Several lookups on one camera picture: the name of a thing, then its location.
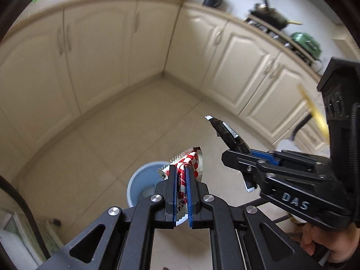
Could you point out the black wok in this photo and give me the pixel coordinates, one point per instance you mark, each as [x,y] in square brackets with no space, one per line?
[270,14]

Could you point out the black snack packet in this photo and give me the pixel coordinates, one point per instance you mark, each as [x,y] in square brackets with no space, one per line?
[227,132]

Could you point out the person's right hand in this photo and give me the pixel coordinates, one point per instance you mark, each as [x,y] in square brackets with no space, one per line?
[343,242]

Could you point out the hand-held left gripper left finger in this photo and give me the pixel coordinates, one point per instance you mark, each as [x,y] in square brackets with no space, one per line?
[175,194]

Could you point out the red white checkered packet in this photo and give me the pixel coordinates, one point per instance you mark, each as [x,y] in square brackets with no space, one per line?
[191,160]

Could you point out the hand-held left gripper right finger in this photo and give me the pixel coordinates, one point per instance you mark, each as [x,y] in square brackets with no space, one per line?
[189,199]

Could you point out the cream base cabinets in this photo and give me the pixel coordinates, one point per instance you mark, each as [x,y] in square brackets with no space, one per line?
[98,62]

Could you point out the beige kitchen countertop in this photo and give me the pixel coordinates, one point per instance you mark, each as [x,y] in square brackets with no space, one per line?
[84,3]

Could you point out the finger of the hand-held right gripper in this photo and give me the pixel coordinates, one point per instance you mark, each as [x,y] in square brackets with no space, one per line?
[281,185]
[264,156]

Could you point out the black gas stove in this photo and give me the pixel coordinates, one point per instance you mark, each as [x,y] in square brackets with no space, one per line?
[281,38]

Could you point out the grey metal frame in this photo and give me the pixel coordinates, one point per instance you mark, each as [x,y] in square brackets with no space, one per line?
[17,236]

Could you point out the round white marble table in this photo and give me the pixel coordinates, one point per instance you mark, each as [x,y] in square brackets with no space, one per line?
[315,112]

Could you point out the blue plastic bin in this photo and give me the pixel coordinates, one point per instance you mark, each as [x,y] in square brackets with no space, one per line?
[140,180]

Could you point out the green electric cooker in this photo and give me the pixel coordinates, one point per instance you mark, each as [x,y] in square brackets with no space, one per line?
[306,43]

